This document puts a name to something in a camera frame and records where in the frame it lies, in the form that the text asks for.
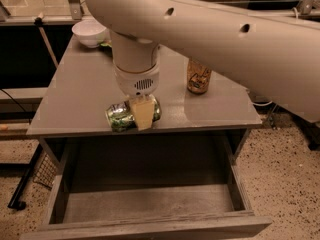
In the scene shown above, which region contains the green soda can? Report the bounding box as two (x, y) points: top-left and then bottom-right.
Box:
(105, 95), (161, 132)

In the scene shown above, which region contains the grey cabinet table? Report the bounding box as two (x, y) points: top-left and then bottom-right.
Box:
(26, 19), (263, 167)

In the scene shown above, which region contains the black cable left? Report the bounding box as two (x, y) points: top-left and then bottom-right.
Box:
(0, 88), (33, 125)

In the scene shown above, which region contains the black floor stand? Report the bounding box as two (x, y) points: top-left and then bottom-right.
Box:
(0, 145), (43, 211)

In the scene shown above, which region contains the metal frame rail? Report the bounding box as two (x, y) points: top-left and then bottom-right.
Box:
(0, 0), (320, 27)

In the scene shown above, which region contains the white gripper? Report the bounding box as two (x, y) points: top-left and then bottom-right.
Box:
(114, 64), (159, 131)

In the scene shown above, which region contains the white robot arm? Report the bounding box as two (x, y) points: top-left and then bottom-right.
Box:
(85, 0), (320, 123)

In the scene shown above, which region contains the gold soda can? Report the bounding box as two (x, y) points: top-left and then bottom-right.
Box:
(187, 59), (212, 94)

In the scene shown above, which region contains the white bowl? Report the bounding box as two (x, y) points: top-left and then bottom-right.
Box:
(72, 19), (109, 48)

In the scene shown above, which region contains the green chip bag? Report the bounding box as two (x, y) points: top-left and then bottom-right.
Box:
(100, 40), (112, 48)

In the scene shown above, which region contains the wire mesh basket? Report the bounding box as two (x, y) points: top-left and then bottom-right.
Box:
(33, 155), (57, 189)

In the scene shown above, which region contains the open grey top drawer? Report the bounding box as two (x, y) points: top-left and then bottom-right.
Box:
(21, 134), (272, 240)

